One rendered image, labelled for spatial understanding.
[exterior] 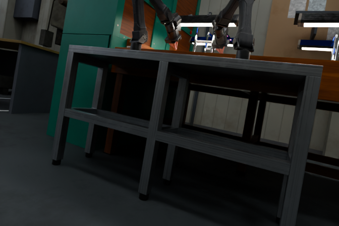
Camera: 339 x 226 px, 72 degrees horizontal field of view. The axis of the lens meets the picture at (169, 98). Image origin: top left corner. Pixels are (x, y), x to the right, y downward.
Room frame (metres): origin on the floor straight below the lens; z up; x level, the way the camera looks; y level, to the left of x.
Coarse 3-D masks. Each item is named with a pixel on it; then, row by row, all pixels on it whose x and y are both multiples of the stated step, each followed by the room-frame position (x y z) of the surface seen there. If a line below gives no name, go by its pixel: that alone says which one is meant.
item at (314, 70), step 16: (80, 48) 1.26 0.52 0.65; (96, 48) 1.22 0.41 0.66; (112, 48) 1.17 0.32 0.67; (112, 64) 1.61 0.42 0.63; (128, 64) 1.43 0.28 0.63; (144, 64) 1.29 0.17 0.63; (176, 64) 1.08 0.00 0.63; (192, 64) 0.99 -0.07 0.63; (208, 64) 0.96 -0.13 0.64; (224, 64) 0.93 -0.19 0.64; (240, 64) 0.91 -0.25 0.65; (256, 64) 0.88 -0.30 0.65; (272, 64) 0.86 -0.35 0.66; (288, 64) 0.84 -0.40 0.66; (304, 64) 0.82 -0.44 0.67; (256, 80) 1.17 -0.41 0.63; (272, 80) 1.08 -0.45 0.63; (288, 80) 0.99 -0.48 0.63
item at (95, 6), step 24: (72, 0) 1.90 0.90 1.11; (96, 0) 1.77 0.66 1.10; (120, 0) 1.68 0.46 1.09; (144, 0) 1.92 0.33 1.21; (168, 0) 2.25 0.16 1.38; (192, 0) 2.69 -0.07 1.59; (72, 24) 1.88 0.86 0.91; (96, 24) 1.75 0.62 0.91; (120, 24) 1.72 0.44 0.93; (168, 48) 2.36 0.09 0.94; (192, 48) 2.84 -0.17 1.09
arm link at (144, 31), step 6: (132, 0) 1.31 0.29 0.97; (138, 0) 1.29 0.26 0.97; (138, 6) 1.30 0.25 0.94; (138, 12) 1.31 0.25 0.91; (138, 18) 1.31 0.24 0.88; (144, 18) 1.34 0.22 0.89; (138, 24) 1.32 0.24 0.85; (144, 24) 1.34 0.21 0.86; (138, 30) 1.33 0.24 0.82; (144, 30) 1.34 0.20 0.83; (138, 36) 1.33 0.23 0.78; (144, 42) 1.35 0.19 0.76
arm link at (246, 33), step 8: (240, 0) 1.16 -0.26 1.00; (248, 0) 1.14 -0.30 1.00; (240, 8) 1.16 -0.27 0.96; (248, 8) 1.13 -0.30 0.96; (240, 16) 1.15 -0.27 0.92; (248, 16) 1.12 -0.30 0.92; (240, 24) 1.13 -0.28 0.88; (248, 24) 1.11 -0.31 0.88; (240, 32) 1.09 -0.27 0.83; (248, 32) 1.11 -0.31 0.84; (240, 40) 1.08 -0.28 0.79; (248, 40) 1.09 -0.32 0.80
